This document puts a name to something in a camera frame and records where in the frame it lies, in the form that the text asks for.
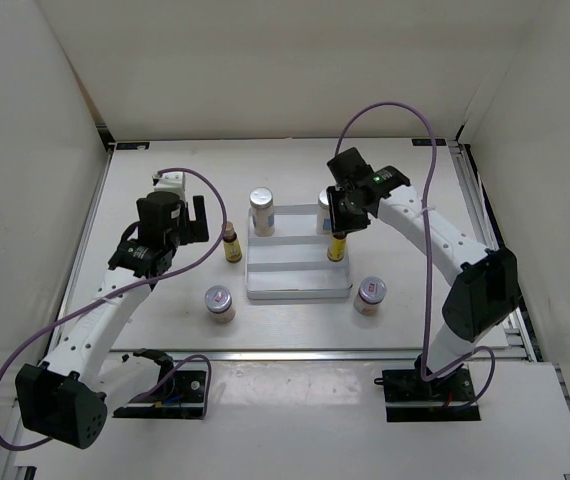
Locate tall jar silver lid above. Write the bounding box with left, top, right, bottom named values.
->
left=249, top=187, right=275, bottom=237
left=316, top=189, right=332, bottom=235

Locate small yellow bottle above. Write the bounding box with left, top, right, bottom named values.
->
left=327, top=233, right=347, bottom=262
left=222, top=221, right=242, bottom=263

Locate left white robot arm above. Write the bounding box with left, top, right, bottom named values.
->
left=15, top=191, right=209, bottom=449

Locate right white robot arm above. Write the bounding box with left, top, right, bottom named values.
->
left=327, top=159, right=521, bottom=392

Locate white divided tray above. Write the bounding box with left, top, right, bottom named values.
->
left=244, top=204, right=353, bottom=301

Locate short jar right red label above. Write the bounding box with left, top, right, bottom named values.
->
left=353, top=276, right=387, bottom=316

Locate short jar red label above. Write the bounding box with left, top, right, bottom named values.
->
left=204, top=285, right=235, bottom=324
left=353, top=276, right=387, bottom=316

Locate short jar left red label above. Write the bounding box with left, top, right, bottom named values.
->
left=204, top=285, right=235, bottom=324

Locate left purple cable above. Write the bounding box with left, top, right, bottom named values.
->
left=0, top=166, right=228, bottom=452

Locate purple cable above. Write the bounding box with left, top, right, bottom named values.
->
left=0, top=166, right=228, bottom=452
left=334, top=102, right=497, bottom=412

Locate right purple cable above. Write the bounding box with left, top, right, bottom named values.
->
left=334, top=102, right=497, bottom=412

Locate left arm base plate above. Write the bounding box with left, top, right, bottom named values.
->
left=112, top=349, right=213, bottom=420

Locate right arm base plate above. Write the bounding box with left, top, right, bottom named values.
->
left=374, top=367, right=481, bottom=423

